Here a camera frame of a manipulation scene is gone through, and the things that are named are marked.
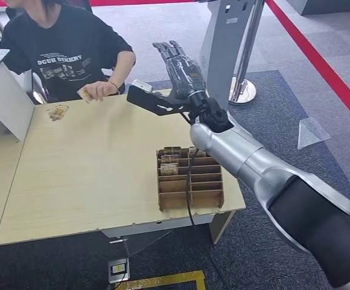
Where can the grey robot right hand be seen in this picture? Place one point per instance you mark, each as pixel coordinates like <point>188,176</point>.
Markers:
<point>182,72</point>

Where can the person's left hand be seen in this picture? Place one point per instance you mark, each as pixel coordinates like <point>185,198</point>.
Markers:
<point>103,90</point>

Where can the person's left forearm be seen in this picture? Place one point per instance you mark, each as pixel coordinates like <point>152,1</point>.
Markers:
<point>124,68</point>

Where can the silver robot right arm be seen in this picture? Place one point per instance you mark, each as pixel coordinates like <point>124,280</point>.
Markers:
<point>253,160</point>

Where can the person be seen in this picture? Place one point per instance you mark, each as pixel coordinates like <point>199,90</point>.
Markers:
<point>66,44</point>

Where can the wooden card organizer box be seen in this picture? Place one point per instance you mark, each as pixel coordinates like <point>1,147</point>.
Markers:
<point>178,196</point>

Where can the grey kiosk stand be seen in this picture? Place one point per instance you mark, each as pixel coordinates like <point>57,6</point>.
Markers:
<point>220,60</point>

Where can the small pile of brown cards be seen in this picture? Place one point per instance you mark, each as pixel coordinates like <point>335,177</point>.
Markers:
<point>57,113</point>

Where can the red barrier belt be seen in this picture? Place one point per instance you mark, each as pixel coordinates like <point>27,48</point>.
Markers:
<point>320,64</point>
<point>148,2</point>

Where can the white slanted laptop stand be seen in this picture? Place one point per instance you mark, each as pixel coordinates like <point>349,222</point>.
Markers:
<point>9,104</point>

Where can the clear plastic sheet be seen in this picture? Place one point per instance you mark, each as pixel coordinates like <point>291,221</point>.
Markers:
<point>309,134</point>

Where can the metal floor socket box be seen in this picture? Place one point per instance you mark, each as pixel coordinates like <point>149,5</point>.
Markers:
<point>119,270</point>

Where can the dark grey plinth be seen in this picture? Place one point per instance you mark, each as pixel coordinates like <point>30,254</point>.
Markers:
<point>329,6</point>

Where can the pale wrist camera, black bracket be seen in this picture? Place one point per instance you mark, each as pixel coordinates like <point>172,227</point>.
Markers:
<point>145,100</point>

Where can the chrome stanchion post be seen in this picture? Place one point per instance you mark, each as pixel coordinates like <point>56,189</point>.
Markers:
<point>243,92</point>

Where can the white desk frame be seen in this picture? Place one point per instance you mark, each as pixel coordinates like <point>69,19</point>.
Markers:
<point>220,228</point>

